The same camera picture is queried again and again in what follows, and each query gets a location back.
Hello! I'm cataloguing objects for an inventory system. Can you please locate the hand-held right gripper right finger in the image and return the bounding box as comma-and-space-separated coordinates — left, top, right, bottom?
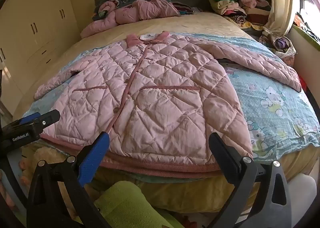
208, 132, 293, 228

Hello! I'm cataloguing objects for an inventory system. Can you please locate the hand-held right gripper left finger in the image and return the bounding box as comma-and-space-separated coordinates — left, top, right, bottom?
26, 131, 110, 228

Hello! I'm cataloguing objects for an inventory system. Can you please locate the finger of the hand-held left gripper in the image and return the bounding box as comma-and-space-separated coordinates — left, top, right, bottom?
19, 112, 41, 125
30, 109, 61, 131

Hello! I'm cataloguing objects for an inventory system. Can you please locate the pink quilted jacket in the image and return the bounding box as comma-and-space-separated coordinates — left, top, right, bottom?
34, 31, 302, 178

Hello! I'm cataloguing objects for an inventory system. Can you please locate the bag of clothes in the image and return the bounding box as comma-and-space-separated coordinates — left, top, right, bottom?
259, 32, 297, 60

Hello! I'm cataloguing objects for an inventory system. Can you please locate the pile of folded clothes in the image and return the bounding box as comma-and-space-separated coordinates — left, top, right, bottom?
209, 0, 273, 33

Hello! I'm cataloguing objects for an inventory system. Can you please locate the beige plush toy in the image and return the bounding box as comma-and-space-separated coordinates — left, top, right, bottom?
19, 144, 100, 203

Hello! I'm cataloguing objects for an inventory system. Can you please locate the person's green fleece clothing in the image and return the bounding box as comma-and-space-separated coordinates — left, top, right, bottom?
94, 180, 185, 228

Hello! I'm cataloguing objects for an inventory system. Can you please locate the blue cartoon printed blanket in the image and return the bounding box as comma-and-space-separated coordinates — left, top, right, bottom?
24, 33, 320, 166

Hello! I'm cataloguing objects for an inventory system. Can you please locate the white plastic object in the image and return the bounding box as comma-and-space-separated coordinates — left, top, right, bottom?
287, 174, 318, 210

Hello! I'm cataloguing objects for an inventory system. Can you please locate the cream wardrobe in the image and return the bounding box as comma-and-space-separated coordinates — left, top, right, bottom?
0, 0, 83, 118

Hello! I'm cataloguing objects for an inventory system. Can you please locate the dark printed pillow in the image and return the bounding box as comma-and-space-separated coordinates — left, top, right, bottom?
92, 0, 125, 21

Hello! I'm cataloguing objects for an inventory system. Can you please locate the bed with beige sheet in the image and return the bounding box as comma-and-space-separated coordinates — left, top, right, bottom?
12, 12, 320, 215

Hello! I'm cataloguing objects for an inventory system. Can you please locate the green patterned cloth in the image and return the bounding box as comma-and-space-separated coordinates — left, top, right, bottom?
292, 14, 320, 52

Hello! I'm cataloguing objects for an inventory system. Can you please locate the crumpled pink quilted garment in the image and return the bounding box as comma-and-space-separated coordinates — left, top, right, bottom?
80, 0, 180, 38

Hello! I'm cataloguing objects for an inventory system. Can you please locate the striped dark cloth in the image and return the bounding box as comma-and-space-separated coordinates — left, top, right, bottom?
172, 2, 203, 15

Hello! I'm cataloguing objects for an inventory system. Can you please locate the cream curtain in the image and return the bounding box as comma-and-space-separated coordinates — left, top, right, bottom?
262, 0, 300, 37

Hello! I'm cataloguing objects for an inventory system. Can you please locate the black cable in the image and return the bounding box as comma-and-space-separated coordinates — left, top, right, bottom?
0, 140, 28, 208

